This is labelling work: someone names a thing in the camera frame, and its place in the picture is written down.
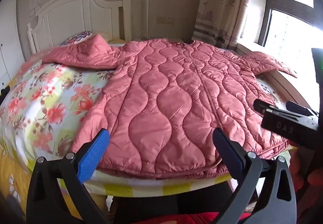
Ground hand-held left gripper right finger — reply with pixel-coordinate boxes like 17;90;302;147
212;127;298;224

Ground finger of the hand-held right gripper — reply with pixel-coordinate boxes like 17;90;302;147
253;99;278;114
286;101;314;117

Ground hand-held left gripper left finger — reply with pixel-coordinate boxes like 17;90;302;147
27;128;111;224

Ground pink quilted jacket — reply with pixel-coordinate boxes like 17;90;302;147
42;34;298;180

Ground person's right hand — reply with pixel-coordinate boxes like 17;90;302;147
289;148;323;189

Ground white window sill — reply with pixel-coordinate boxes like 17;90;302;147
237;41;316;103

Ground floral bed sheet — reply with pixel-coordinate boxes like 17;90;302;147
0;40;298;198

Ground person's red top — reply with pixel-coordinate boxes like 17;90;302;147
141;211;253;224

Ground person's black pants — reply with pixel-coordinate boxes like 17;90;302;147
111;181;238;224

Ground dark framed window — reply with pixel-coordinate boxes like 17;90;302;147
257;0;323;63

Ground yellow floor mat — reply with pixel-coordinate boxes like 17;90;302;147
0;153;33;214

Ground beige pillow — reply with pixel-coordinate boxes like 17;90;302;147
100;32;114;43

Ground purple patterned pillow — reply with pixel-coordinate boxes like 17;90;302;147
61;30;94;45

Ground white wooden headboard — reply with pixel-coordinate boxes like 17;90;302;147
27;0;133;54

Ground white wardrobe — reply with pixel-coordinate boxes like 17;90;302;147
0;0;26;88

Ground wooden bed frame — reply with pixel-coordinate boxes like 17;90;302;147
256;70;311;111

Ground beige wall socket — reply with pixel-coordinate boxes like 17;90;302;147
156;16;174;25

